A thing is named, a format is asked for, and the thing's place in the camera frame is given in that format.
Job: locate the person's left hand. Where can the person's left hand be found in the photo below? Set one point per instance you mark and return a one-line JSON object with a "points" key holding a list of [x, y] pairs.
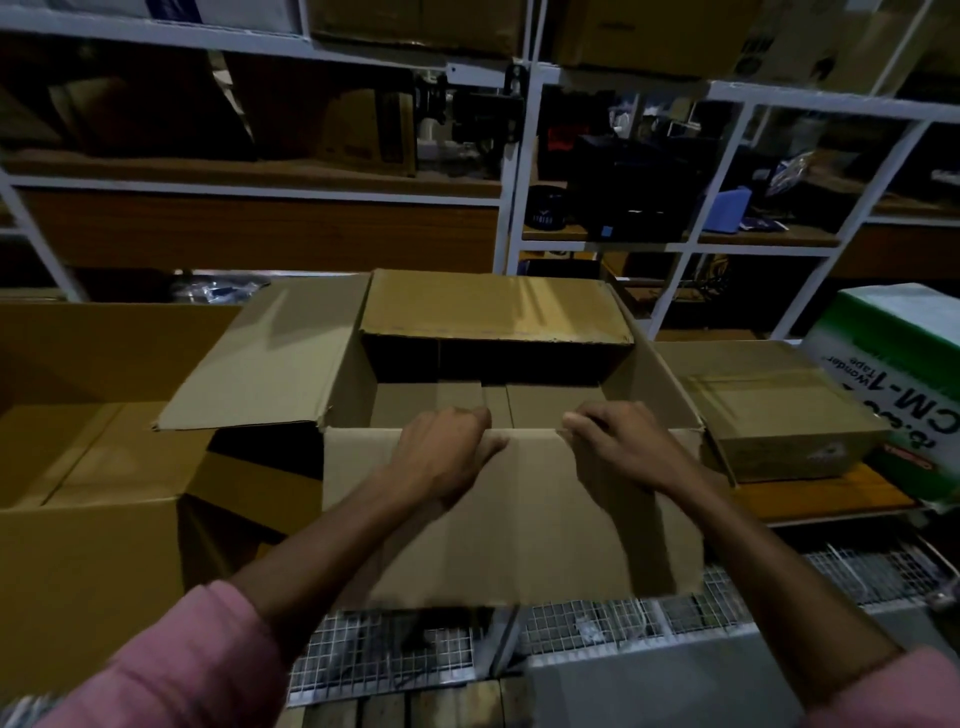
{"points": [[439, 457]]}

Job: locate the person's right hand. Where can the person's right hand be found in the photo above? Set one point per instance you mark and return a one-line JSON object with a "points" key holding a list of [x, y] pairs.
{"points": [[634, 450]]}

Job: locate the person's right thumb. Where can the person's right thumb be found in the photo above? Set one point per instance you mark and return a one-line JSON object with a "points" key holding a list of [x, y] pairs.
{"points": [[579, 433]]}

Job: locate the person's left thumb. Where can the person's left thumb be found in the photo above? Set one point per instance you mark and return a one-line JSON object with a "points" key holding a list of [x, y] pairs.
{"points": [[491, 446]]}

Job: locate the person's left forearm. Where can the person's left forearm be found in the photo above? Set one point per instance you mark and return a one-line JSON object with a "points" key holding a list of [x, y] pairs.
{"points": [[337, 547]]}

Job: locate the person's right forearm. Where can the person's right forearm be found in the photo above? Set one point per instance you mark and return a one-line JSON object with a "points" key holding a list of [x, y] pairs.
{"points": [[765, 577]]}

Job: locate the small brown carton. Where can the small brown carton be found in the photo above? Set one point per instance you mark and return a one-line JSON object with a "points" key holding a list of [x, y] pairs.
{"points": [[555, 401], [424, 401]]}

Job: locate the small taped cardboard box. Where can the small taped cardboard box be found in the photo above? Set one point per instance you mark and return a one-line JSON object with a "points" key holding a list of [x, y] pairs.
{"points": [[780, 420]]}

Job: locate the black round container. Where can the black round container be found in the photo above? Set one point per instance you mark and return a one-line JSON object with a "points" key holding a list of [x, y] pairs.
{"points": [[545, 208]]}

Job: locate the black square box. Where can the black square box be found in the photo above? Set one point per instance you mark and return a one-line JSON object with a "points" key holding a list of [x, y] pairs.
{"points": [[634, 187]]}

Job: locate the small blue box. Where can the small blue box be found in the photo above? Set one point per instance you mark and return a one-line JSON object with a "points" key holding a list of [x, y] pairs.
{"points": [[729, 214]]}

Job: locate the white metal shelf rack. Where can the white metal shelf rack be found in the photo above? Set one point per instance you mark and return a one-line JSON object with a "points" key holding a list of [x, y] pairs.
{"points": [[517, 172]]}

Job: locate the wooden pallet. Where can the wooden pallet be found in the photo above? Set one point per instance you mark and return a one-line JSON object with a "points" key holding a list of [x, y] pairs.
{"points": [[420, 705]]}

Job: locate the clear plastic bag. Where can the clear plastic bag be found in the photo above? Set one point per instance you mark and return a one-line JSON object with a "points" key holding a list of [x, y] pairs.
{"points": [[217, 289]]}

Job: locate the green and white carton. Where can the green and white carton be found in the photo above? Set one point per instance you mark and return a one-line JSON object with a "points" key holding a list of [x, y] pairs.
{"points": [[900, 352]]}

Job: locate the brown printed cardboard box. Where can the brown printed cardboard box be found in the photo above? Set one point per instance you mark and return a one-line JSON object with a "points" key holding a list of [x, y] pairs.
{"points": [[371, 135]]}

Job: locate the black machine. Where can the black machine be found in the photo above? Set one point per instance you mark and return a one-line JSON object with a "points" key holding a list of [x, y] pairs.
{"points": [[472, 112]]}

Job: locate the pink left sleeve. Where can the pink left sleeve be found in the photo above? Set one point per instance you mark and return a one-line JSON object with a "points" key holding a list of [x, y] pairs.
{"points": [[180, 667]]}

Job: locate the pink sleeve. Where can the pink sleeve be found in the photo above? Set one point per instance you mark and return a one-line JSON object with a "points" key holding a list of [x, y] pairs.
{"points": [[892, 694], [180, 667]]}

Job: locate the pink right sleeve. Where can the pink right sleeve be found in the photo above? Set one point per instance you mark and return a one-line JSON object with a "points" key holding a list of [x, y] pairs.
{"points": [[892, 694]]}

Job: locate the large open cardboard box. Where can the large open cardboard box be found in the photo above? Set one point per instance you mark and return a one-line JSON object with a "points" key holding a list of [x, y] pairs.
{"points": [[82, 540]]}

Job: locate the cardboard box with black print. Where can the cardboard box with black print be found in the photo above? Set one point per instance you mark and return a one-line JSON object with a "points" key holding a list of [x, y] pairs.
{"points": [[832, 45]]}

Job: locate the white box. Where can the white box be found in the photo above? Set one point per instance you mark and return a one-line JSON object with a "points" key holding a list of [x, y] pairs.
{"points": [[150, 11]]}

